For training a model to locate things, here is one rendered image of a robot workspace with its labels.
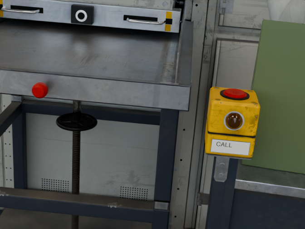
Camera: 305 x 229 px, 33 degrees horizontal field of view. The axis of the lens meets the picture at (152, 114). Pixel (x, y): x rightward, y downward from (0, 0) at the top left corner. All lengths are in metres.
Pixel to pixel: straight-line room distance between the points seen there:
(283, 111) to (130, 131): 1.00
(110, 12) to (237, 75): 0.52
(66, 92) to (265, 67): 0.43
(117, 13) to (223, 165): 0.69
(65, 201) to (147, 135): 0.68
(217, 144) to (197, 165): 1.04
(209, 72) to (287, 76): 0.88
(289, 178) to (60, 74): 0.51
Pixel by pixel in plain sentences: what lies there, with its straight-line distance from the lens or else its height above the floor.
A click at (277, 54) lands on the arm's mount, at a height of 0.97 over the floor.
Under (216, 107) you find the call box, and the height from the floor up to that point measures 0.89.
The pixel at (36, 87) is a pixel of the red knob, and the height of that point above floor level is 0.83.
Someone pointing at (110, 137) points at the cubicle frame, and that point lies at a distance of 1.89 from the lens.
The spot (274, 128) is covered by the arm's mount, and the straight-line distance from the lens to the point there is 0.96.
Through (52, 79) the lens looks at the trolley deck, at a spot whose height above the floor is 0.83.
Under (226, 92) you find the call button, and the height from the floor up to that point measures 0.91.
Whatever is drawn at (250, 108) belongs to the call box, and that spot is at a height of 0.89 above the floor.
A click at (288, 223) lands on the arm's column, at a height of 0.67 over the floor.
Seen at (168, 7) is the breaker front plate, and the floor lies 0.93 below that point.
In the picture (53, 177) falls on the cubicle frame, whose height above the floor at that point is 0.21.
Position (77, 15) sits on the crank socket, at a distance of 1.47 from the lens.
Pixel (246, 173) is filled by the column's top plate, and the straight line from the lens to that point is 0.96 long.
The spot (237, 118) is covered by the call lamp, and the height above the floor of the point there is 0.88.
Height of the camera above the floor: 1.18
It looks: 22 degrees down
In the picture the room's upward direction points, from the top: 4 degrees clockwise
